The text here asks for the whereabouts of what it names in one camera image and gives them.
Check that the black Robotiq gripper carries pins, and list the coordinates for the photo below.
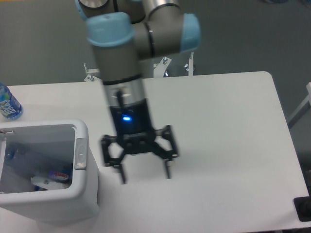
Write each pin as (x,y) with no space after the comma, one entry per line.
(133,128)

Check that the white paper bag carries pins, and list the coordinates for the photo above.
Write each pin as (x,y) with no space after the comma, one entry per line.
(52,182)

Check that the clear plastic bottle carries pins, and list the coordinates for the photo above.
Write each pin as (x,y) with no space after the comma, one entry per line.
(26,161)

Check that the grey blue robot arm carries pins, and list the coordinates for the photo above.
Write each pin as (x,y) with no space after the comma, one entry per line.
(122,33)

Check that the white trash can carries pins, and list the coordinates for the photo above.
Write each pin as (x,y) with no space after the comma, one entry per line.
(67,140)

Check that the yellow blue snack wrapper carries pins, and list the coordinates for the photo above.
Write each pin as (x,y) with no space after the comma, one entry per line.
(59,175)

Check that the blue labelled water bottle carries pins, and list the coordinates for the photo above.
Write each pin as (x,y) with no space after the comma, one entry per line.
(10,108)

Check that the black clamp at table corner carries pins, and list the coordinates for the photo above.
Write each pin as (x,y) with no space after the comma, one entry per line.
(303,208)

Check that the white middle frame bracket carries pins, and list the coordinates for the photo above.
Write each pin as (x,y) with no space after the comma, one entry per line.
(161,69)

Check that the white frame bracket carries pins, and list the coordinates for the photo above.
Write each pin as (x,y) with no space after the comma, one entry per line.
(161,69)
(92,75)

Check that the white left frame bracket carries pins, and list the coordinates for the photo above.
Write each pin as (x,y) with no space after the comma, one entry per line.
(92,75)

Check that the white right clamp bracket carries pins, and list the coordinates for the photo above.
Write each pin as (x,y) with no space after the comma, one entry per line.
(190,67)

